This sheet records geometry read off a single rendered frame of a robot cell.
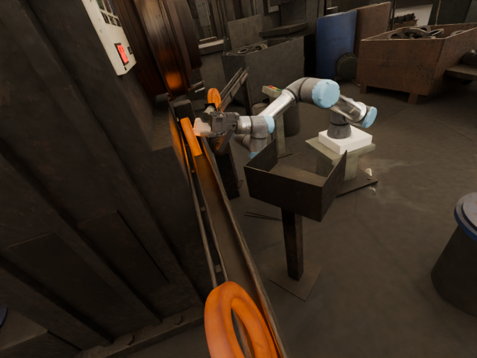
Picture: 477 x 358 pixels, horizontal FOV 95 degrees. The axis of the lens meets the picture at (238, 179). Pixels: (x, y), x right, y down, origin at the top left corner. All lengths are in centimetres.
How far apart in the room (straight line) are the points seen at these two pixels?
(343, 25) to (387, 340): 392
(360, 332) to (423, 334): 23
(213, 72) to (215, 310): 353
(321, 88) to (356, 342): 105
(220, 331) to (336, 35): 417
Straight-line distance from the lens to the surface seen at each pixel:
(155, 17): 84
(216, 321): 39
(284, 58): 354
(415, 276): 139
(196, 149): 86
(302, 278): 126
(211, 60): 371
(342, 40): 431
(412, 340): 124
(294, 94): 118
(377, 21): 461
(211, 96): 149
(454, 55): 322
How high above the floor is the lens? 111
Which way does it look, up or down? 35 degrees down
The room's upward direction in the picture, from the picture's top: 13 degrees counter-clockwise
